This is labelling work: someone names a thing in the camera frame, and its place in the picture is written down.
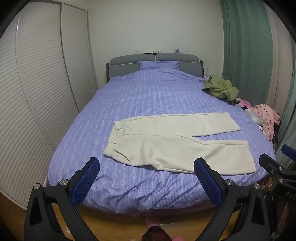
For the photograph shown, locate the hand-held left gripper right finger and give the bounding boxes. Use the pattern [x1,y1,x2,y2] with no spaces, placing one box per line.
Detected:
[193,158,270,241]

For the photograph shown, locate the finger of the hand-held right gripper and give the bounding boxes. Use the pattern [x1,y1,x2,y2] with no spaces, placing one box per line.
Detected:
[259,153,287,179]
[281,144,296,161]

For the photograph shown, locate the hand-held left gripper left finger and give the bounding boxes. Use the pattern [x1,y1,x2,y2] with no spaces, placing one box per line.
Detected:
[24,157,100,241]

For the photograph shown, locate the cream pants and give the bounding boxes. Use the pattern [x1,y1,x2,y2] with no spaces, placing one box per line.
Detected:
[103,112,257,174]

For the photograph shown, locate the person's right forearm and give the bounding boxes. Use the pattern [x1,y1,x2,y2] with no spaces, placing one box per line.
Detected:
[272,204,296,241]

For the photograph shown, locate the green curtain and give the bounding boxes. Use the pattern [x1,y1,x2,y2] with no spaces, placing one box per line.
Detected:
[219,0,275,105]
[276,86,296,154]

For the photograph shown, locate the pink printed garment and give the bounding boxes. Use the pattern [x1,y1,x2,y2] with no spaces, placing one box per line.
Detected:
[251,104,282,141]

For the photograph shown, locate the white fluffy cloth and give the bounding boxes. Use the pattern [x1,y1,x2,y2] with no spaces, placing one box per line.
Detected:
[244,109,264,127]

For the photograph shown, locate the magenta cloth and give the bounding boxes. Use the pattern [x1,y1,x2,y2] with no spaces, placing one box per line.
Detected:
[235,98,253,110]

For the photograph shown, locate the person's leg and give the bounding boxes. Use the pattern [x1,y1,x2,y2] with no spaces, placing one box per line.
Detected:
[142,226,173,241]

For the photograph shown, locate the olive green garment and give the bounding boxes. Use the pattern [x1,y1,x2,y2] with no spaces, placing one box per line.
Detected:
[202,75,240,102]

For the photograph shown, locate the white sheer curtain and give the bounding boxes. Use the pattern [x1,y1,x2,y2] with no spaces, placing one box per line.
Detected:
[264,5,296,112]

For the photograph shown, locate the grey padded headboard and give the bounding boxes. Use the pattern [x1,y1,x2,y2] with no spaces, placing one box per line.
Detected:
[106,53,204,83]

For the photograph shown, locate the purple patterned pillow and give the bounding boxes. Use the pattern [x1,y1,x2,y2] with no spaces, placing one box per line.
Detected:
[139,60,180,70]

